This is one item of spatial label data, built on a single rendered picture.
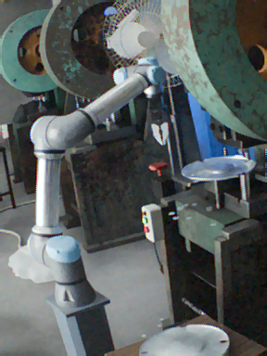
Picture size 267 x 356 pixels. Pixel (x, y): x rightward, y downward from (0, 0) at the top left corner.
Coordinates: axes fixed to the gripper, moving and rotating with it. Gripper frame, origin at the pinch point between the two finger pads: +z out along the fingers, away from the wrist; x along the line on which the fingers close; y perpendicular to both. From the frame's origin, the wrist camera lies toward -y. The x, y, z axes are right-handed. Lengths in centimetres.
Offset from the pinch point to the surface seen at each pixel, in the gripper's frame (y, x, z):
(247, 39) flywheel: -51, -39, -43
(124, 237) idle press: 115, 48, 87
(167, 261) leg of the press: -7.2, 5.0, 47.9
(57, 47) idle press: 90, 61, -44
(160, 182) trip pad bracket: 0.6, 3.6, 16.1
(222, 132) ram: -18.3, -24.8, -5.8
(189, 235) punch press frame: -13.9, -6.3, 34.0
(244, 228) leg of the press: -43, -29, 22
